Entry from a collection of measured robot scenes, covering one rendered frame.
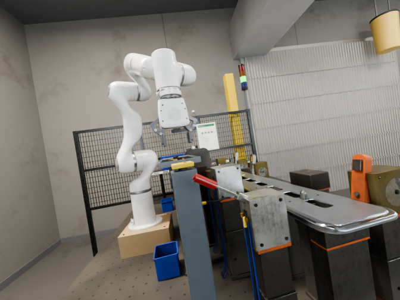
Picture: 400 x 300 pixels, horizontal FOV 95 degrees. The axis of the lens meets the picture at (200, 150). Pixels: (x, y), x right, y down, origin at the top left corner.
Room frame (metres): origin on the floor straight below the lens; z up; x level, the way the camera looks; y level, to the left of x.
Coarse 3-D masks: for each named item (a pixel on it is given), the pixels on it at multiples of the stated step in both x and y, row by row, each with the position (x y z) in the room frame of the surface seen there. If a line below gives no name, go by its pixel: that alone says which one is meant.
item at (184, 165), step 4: (172, 164) 0.51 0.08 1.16; (176, 164) 0.49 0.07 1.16; (180, 164) 0.49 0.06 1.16; (184, 164) 0.49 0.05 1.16; (188, 164) 0.49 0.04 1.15; (192, 164) 0.49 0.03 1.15; (172, 168) 0.48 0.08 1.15; (176, 168) 0.49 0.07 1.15; (180, 168) 0.51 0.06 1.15; (184, 168) 0.51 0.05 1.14
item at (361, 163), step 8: (352, 160) 0.51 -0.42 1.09; (360, 160) 0.49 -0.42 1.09; (368, 160) 0.49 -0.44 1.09; (352, 168) 0.51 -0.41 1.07; (360, 168) 0.49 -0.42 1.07; (368, 168) 0.49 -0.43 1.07; (352, 176) 0.52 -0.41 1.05; (360, 176) 0.49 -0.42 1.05; (352, 184) 0.51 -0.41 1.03; (360, 184) 0.49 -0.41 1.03; (352, 192) 0.51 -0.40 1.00; (360, 192) 0.49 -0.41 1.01; (360, 200) 0.49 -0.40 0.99; (368, 200) 0.48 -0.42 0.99
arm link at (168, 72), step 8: (152, 56) 0.63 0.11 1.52; (160, 56) 0.61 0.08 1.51; (168, 56) 0.62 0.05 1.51; (152, 64) 0.64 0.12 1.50; (160, 64) 0.61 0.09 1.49; (168, 64) 0.61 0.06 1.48; (176, 64) 0.64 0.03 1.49; (160, 72) 0.61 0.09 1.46; (168, 72) 0.61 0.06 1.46; (176, 72) 0.63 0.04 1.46; (160, 80) 0.62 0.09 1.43; (168, 80) 0.61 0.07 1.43; (176, 80) 0.63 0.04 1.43; (160, 88) 0.62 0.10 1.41
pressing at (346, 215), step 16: (256, 176) 0.96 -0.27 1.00; (320, 192) 0.56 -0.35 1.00; (288, 208) 0.47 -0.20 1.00; (304, 208) 0.47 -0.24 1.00; (320, 208) 0.45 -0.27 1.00; (336, 208) 0.44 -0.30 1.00; (352, 208) 0.42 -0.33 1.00; (368, 208) 0.41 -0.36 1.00; (384, 208) 0.40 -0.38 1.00; (320, 224) 0.37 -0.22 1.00; (336, 224) 0.37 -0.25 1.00; (352, 224) 0.36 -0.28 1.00; (368, 224) 0.36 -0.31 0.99
